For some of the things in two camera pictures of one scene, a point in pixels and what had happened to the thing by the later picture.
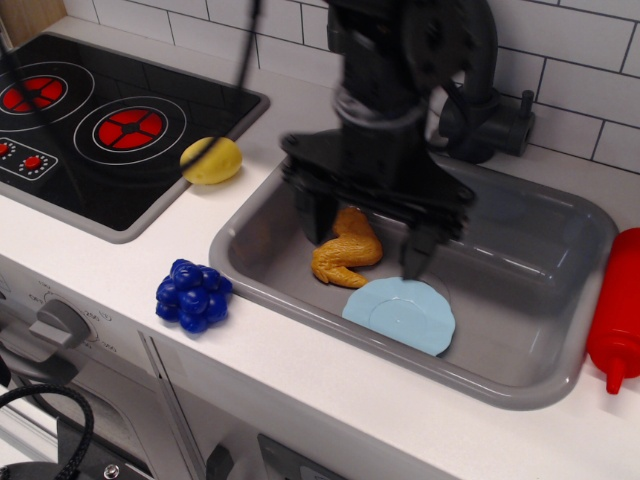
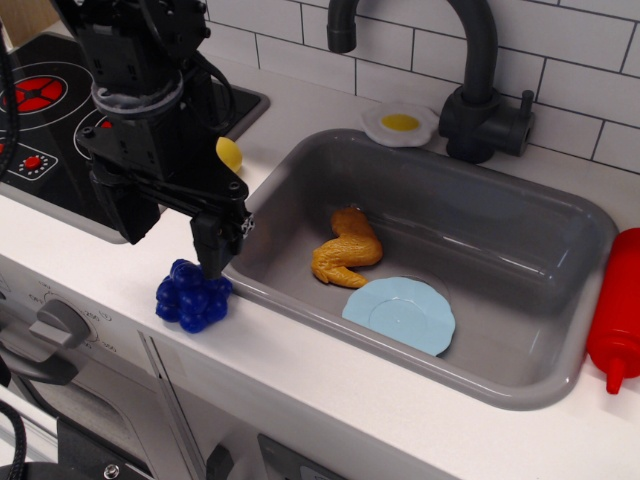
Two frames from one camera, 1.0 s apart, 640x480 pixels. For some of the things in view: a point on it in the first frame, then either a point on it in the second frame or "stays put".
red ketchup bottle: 613,342 stays put
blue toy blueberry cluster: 194,295 stays put
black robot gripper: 378,163 to 175,153
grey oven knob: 61,324 stays put
